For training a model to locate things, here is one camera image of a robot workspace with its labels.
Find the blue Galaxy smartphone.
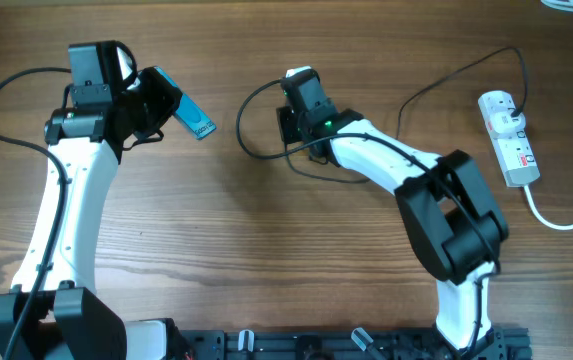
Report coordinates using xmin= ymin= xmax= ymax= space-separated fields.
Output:
xmin=155 ymin=66 xmax=217 ymax=140

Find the black USB charging cable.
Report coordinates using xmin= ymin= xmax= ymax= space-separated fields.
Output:
xmin=282 ymin=45 xmax=529 ymax=185

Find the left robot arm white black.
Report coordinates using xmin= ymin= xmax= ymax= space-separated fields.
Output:
xmin=0 ymin=40 xmax=190 ymax=359

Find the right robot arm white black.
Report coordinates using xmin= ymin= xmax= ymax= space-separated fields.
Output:
xmin=278 ymin=66 xmax=508 ymax=359

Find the white USB charger plug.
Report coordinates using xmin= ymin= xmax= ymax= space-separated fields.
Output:
xmin=486 ymin=111 xmax=525 ymax=138

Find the white power strip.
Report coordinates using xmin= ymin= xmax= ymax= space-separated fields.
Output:
xmin=478 ymin=90 xmax=540 ymax=187

